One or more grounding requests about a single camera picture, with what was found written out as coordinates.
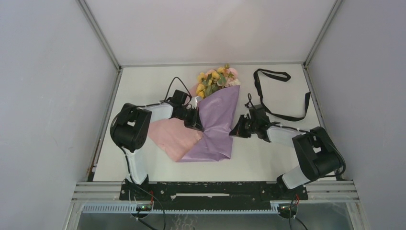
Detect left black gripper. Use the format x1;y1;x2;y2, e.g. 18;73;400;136
176;106;203;132

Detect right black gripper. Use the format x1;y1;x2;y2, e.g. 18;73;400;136
230;114;259;138

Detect purple pink wrapping paper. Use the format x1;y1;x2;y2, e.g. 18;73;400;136
148;82;240;162

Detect yellow fake flower stem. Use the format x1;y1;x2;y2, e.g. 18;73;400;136
196;67;226;99

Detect white fake flower stem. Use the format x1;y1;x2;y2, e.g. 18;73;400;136
225;78;241;88

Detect black ribbon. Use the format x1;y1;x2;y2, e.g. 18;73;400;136
253;68;311;122

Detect pink bud fake flower stem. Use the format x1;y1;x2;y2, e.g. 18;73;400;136
224;64;238;79

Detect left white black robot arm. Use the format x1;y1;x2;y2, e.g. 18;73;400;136
110;90;204;200

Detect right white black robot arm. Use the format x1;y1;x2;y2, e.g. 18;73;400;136
229;105;345;199

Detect right circuit board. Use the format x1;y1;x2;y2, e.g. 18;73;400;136
278;205;298;212

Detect left green circuit board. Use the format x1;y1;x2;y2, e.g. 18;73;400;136
136;205;153;212

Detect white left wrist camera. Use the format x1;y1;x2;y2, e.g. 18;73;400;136
190;96;202;109

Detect white slotted cable duct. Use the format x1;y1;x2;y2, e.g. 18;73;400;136
82;203;279;214

